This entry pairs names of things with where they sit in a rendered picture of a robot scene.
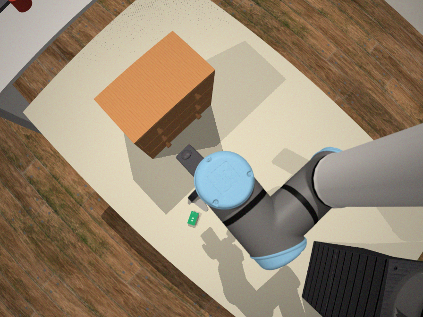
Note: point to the brown wooden drawer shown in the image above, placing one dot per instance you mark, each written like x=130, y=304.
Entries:
x=195, y=94
x=158, y=139
x=196, y=114
x=196, y=105
x=158, y=128
x=163, y=144

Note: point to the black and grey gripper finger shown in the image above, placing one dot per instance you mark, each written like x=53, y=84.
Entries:
x=194, y=198

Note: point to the brown wooden chest of drawers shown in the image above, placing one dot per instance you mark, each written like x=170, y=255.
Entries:
x=153, y=85

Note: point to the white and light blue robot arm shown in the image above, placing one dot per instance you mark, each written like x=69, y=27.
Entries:
x=386, y=172

